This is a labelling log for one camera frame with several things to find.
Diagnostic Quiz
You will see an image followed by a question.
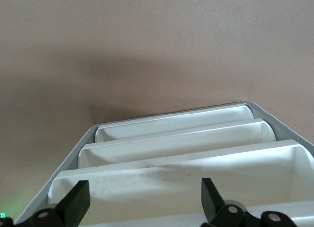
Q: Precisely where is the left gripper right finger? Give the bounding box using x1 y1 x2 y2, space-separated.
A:
200 177 303 227

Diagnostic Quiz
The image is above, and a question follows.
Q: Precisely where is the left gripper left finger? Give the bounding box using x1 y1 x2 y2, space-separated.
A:
0 179 90 227

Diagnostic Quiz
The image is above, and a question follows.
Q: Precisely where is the white drawer cabinet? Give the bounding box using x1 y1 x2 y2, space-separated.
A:
14 100 314 227

